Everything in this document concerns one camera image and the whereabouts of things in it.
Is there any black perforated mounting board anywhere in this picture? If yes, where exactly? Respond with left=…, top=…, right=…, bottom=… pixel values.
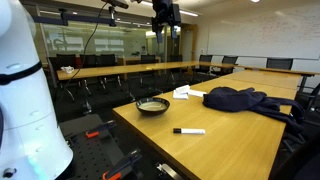
left=58, top=113, right=144, bottom=180

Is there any black hanging cable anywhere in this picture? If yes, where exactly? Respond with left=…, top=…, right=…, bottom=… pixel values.
left=60, top=2, right=110, bottom=98

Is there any dark ceramic bowl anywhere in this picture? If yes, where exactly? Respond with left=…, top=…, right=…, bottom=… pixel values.
left=135, top=97, right=171, bottom=117

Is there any long wooden conference table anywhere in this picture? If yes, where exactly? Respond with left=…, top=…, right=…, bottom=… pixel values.
left=56, top=60, right=236, bottom=82

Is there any silver metal table clamp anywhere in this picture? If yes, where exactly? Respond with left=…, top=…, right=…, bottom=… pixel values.
left=156, top=162, right=185, bottom=180

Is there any black camera on boom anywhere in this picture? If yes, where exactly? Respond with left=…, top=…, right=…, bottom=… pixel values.
left=101, top=0, right=130, bottom=10

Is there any folded white paper napkin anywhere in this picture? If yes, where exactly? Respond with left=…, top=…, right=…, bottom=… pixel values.
left=172, top=84, right=191, bottom=101

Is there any white teapot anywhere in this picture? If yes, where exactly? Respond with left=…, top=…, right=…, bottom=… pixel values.
left=60, top=65, right=75, bottom=75

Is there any black office chair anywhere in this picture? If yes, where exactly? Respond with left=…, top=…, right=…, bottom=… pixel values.
left=99, top=53, right=123, bottom=92
left=268, top=131, right=320, bottom=180
left=211, top=55, right=240, bottom=77
left=297, top=82, right=320, bottom=116
left=168, top=54, right=184, bottom=84
left=265, top=57, right=295, bottom=71
left=193, top=54, right=214, bottom=81
left=139, top=54, right=158, bottom=88
left=79, top=53, right=98, bottom=96
left=55, top=53, right=78, bottom=101

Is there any navy blue cloth garment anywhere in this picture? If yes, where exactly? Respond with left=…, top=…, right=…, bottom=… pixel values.
left=202, top=86, right=306, bottom=135

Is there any wall whiteboard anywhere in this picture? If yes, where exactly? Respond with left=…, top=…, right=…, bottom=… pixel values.
left=206, top=3, right=320, bottom=61

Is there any black boom bar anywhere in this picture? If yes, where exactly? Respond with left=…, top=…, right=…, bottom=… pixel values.
left=31, top=7, right=118, bottom=28

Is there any black clamp with orange tips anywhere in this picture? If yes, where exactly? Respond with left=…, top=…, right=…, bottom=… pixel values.
left=85, top=120, right=116, bottom=140
left=102, top=149, right=143, bottom=180

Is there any white marker pen black cap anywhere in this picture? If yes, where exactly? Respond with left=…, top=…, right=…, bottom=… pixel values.
left=172, top=127, right=207, bottom=136

